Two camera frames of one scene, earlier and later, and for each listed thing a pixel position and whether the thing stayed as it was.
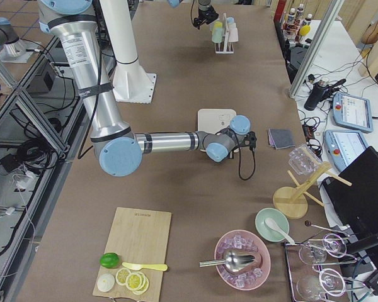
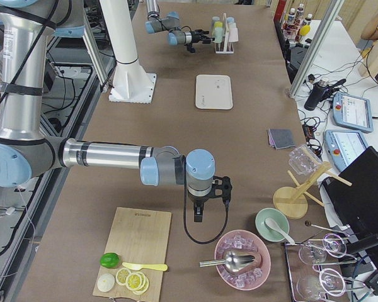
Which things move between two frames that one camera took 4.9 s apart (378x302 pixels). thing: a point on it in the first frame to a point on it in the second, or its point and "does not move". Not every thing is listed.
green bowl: (267, 232) does not move
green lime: (109, 260) does not move
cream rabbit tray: (212, 120) to (213, 92)
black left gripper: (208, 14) to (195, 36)
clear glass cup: (303, 160) does not move
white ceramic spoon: (271, 224) does not move
